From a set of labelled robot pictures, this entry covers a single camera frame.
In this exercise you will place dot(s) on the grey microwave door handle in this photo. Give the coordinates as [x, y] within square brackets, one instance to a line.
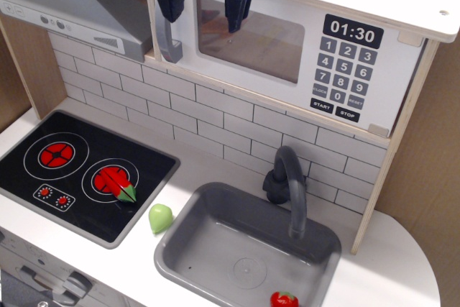
[171, 49]

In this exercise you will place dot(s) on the white toy microwave door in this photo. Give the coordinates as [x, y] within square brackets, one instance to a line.
[309, 57]

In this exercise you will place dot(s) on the grey toy range hood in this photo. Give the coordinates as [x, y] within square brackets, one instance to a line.
[120, 26]

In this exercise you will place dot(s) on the wooden left side panel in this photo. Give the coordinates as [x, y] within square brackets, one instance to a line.
[31, 50]

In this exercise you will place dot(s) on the wooden panel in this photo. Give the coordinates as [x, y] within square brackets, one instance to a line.
[406, 111]
[31, 50]

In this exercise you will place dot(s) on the red toy chili pepper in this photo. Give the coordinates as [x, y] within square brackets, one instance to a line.
[118, 184]

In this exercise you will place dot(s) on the dark grey toy faucet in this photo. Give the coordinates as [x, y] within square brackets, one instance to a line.
[285, 182]

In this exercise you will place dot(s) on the black toy stovetop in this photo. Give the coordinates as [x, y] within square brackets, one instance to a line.
[54, 171]

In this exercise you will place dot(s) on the light green toy pear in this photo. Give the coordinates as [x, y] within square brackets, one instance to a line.
[160, 218]

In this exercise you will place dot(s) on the wooden right side panel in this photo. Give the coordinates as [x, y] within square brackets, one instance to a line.
[406, 111]

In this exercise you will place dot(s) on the grey toy sink basin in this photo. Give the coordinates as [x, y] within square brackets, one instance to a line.
[234, 249]

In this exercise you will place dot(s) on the red toy strawberry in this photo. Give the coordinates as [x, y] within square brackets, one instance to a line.
[283, 299]

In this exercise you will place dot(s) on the grey oven door handle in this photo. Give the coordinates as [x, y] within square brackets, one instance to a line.
[66, 292]

